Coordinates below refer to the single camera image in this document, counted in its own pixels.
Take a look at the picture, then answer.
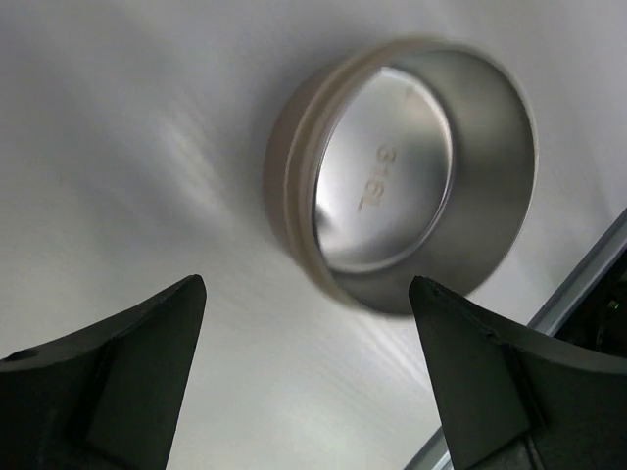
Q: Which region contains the aluminium mounting rail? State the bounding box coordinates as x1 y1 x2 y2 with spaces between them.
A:
409 216 626 469

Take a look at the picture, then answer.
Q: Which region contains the steel round lunch container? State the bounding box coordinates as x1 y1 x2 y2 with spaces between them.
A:
263 36 538 317

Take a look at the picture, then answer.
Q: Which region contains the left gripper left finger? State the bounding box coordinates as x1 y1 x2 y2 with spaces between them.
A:
1 275 206 469

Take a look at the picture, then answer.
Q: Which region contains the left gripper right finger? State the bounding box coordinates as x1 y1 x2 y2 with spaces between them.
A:
409 277 626 469

